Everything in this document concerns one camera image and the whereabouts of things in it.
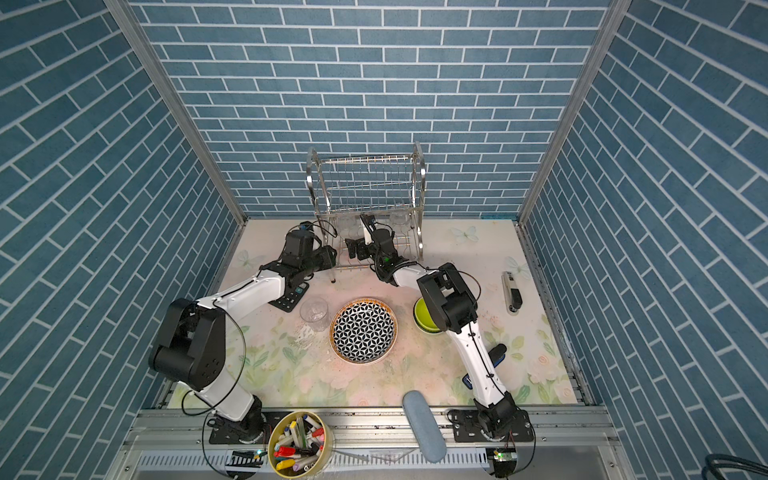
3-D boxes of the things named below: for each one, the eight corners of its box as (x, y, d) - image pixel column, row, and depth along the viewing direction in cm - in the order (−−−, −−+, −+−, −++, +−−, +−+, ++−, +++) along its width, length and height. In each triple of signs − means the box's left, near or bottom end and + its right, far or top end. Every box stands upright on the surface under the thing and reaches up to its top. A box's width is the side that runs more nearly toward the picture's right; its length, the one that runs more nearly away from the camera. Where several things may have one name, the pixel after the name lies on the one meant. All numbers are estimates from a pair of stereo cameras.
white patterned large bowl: (328, 364, 85) (325, 359, 82) (337, 305, 98) (335, 298, 94) (398, 365, 86) (398, 359, 82) (398, 306, 98) (398, 298, 94)
